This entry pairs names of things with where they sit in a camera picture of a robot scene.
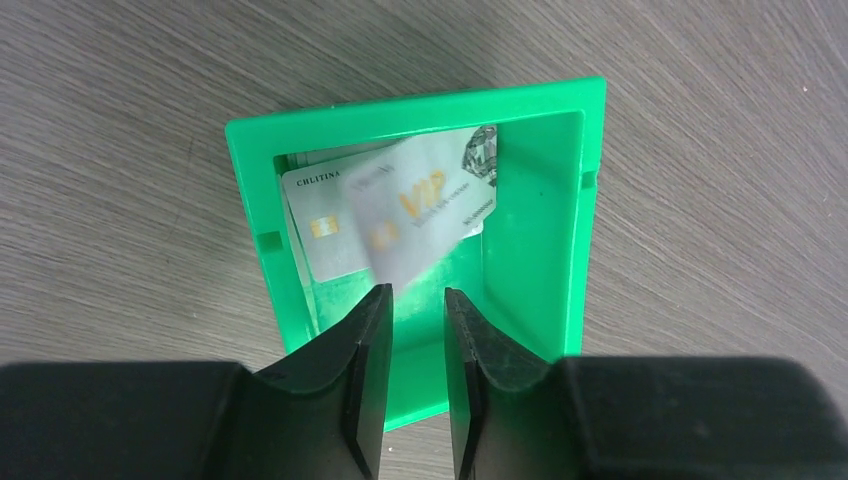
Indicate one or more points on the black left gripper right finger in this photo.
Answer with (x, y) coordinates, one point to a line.
(515, 415)

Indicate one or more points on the white VIP credit card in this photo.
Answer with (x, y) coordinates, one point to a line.
(414, 201)

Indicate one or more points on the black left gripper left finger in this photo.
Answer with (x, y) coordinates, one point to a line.
(318, 413)

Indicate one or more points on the green plastic bin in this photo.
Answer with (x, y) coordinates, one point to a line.
(526, 272)

